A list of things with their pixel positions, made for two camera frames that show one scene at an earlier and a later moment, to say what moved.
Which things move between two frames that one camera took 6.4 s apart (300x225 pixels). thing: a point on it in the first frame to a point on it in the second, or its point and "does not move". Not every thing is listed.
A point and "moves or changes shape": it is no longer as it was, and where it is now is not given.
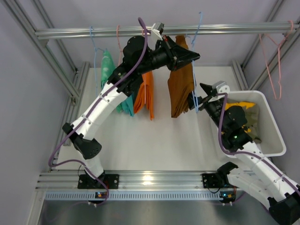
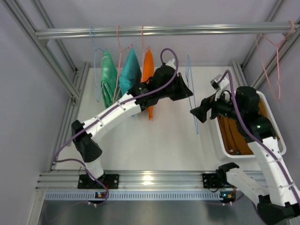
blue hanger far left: (95, 48) does not move
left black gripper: (170, 56) to (178, 85)
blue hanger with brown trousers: (194, 93) to (190, 90)
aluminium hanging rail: (78, 33) does not move
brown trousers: (181, 84) moves or changes shape
